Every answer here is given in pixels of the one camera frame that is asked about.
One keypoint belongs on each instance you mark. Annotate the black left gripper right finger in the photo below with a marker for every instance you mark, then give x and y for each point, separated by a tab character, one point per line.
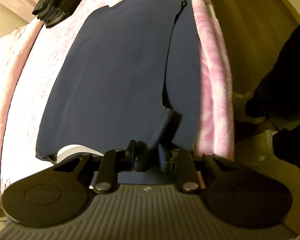
179	162

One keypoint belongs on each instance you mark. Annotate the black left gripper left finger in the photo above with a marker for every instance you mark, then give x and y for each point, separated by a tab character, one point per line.
116	161

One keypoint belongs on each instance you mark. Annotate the navy blue garment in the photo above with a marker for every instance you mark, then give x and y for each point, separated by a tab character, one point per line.
132	73

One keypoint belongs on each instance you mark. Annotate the person in black clothes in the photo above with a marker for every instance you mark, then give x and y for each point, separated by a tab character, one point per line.
278	96

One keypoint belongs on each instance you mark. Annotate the pink fleece blanket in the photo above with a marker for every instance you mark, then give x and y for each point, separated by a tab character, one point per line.
32	56

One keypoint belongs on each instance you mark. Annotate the metal bed frame rail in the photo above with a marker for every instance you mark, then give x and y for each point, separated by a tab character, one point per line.
210	10

